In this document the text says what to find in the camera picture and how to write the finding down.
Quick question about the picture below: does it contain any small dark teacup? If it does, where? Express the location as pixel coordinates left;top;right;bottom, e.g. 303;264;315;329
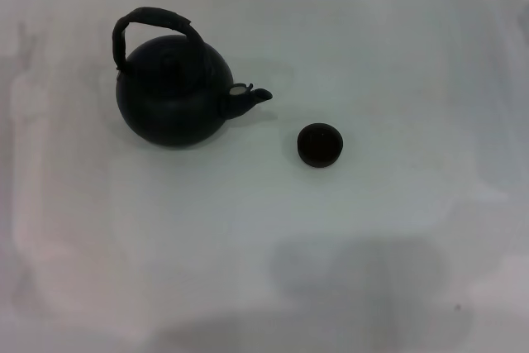
296;122;345;169

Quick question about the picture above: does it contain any black round teapot with handle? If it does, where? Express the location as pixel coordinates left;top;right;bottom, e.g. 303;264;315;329
111;6;274;150

